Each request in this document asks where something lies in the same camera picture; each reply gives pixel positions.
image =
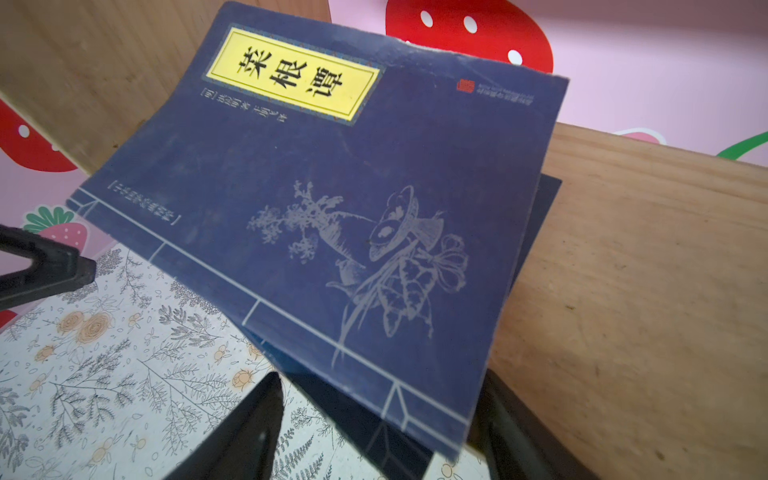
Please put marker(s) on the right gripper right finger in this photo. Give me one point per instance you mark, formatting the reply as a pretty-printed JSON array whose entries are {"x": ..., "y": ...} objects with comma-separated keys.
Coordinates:
[{"x": 514, "y": 442}]

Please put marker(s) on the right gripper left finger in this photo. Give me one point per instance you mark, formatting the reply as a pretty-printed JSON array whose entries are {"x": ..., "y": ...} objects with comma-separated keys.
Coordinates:
[{"x": 243, "y": 446}]

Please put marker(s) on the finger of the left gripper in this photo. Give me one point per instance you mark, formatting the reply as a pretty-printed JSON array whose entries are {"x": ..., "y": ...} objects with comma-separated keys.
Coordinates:
[{"x": 55, "y": 268}]

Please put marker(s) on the blue book yellow label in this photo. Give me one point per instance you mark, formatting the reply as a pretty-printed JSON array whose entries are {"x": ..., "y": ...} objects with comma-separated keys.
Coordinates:
[{"x": 372, "y": 420}]

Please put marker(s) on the purple-navy book yellow label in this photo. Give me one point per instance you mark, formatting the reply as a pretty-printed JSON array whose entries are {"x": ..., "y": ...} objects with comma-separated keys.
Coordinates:
[{"x": 270, "y": 96}]

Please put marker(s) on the wooden two-tier shelf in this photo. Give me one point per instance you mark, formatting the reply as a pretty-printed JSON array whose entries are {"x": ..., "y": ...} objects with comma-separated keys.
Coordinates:
[{"x": 637, "y": 332}]

